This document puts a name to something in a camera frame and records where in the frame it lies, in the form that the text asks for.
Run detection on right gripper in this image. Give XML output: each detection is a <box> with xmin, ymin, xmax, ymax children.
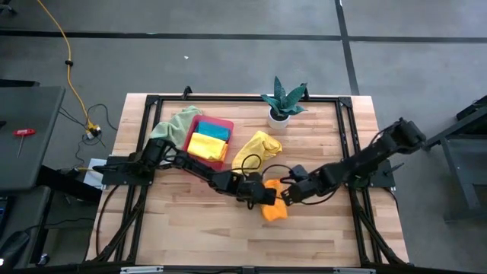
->
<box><xmin>280</xmin><ymin>164</ymin><xmax>328</xmax><ymax>207</ymax></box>

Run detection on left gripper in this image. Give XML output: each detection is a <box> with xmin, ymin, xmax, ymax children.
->
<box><xmin>237</xmin><ymin>173</ymin><xmax>278</xmax><ymax>206</ymax></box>

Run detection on orange microfiber towel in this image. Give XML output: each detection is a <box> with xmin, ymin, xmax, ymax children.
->
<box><xmin>260</xmin><ymin>178</ymin><xmax>289</xmax><ymax>223</ymax></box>

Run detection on yellow microfiber towel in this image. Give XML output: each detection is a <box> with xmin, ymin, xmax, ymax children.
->
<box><xmin>186</xmin><ymin>132</ymin><xmax>229</xmax><ymax>162</ymax></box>
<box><xmin>231</xmin><ymin>130</ymin><xmax>284</xmax><ymax>177</ymax></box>

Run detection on pink plastic bin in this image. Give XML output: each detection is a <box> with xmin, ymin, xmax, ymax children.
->
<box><xmin>182</xmin><ymin>114</ymin><xmax>235</xmax><ymax>172</ymax></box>

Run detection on teal microfiber towel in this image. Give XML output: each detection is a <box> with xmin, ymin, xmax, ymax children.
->
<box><xmin>195</xmin><ymin>120</ymin><xmax>232</xmax><ymax>142</ymax></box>

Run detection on green microfiber towel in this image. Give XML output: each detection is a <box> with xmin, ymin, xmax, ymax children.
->
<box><xmin>148</xmin><ymin>105</ymin><xmax>203</xmax><ymax>151</ymax></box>

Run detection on white plant pot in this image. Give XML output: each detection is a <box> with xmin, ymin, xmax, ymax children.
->
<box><xmin>267</xmin><ymin>106</ymin><xmax>291</xmax><ymax>130</ymax></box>

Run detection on green snake plant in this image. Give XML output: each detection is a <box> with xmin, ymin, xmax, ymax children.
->
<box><xmin>260</xmin><ymin>75</ymin><xmax>308</xmax><ymax>117</ymax></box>

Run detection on dark metal stand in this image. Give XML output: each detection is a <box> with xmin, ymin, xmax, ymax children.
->
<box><xmin>419</xmin><ymin>94</ymin><xmax>487</xmax><ymax>222</ymax></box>

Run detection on white paper sheet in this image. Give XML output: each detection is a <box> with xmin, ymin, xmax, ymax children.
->
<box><xmin>82</xmin><ymin>158</ymin><xmax>107</xmax><ymax>190</ymax></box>

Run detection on grey side table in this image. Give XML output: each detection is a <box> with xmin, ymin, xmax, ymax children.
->
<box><xmin>0</xmin><ymin>85</ymin><xmax>67</xmax><ymax>192</ymax></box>

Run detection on black device with light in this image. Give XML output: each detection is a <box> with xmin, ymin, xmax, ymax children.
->
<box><xmin>0</xmin><ymin>230</ymin><xmax>31</xmax><ymax>269</ymax></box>

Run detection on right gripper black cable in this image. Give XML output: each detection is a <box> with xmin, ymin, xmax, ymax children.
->
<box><xmin>262</xmin><ymin>163</ymin><xmax>339</xmax><ymax>206</ymax></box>

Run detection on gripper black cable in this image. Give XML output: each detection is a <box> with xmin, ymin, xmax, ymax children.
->
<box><xmin>262</xmin><ymin>163</ymin><xmax>339</xmax><ymax>206</ymax></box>
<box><xmin>231</xmin><ymin>153</ymin><xmax>263</xmax><ymax>180</ymax></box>

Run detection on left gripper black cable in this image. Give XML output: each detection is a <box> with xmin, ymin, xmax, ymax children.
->
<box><xmin>231</xmin><ymin>153</ymin><xmax>263</xmax><ymax>180</ymax></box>

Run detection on silver frame bracket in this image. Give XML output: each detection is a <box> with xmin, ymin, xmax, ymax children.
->
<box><xmin>333</xmin><ymin>267</ymin><xmax>377</xmax><ymax>274</ymax></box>
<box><xmin>119</xmin><ymin>266</ymin><xmax>165</xmax><ymax>274</ymax></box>

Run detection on black aluminium table frame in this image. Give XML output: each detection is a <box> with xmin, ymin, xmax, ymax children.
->
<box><xmin>89</xmin><ymin>85</ymin><xmax>409</xmax><ymax>267</ymax></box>

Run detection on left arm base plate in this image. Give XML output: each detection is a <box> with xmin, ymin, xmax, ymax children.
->
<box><xmin>92</xmin><ymin>155</ymin><xmax>156</xmax><ymax>187</ymax></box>

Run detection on black floor cables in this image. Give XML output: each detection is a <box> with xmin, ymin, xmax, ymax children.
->
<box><xmin>56</xmin><ymin>102</ymin><xmax>119</xmax><ymax>170</ymax></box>

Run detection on yellow extension cable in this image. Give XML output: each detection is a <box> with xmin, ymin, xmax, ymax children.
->
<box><xmin>37</xmin><ymin>0</ymin><xmax>102</xmax><ymax>134</ymax></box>

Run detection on red T-handle hex key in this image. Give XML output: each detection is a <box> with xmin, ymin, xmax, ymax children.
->
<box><xmin>11</xmin><ymin>128</ymin><xmax>37</xmax><ymax>159</ymax></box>

